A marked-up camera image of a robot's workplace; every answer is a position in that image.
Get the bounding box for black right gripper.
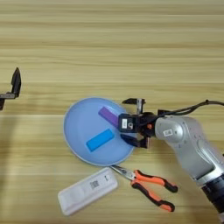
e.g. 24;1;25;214
121;98;160;149

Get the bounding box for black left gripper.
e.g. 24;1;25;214
0;67;22;111

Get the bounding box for orange black handled pliers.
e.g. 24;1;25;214
110;164;179;213

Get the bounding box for white rectangular plastic case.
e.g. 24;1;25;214
57;166;119;217

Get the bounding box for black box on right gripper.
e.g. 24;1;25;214
117;113;137;135

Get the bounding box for purple rectangular block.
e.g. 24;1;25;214
98;106;121;129

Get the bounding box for blue rectangular block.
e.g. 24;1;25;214
86;128;116;152

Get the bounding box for light blue round plate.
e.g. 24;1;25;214
63;96;138;167

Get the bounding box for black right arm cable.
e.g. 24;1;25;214
157;99;224;117

